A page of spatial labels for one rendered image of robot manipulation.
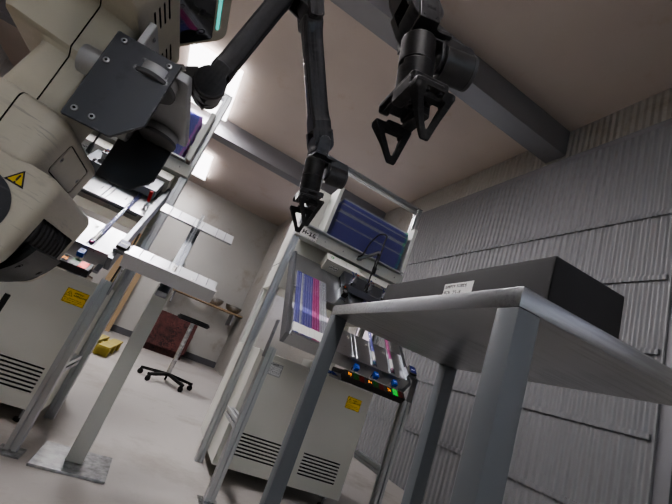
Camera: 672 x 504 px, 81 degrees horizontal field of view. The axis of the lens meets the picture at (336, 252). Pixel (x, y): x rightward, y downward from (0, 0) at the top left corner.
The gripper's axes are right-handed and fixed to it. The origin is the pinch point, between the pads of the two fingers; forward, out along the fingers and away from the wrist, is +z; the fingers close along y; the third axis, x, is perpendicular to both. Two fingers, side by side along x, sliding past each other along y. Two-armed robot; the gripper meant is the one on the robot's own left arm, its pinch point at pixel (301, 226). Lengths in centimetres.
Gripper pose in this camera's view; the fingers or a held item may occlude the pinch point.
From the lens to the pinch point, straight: 108.6
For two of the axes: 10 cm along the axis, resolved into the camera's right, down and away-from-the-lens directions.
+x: -9.3, -2.4, -2.9
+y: -3.3, 1.4, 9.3
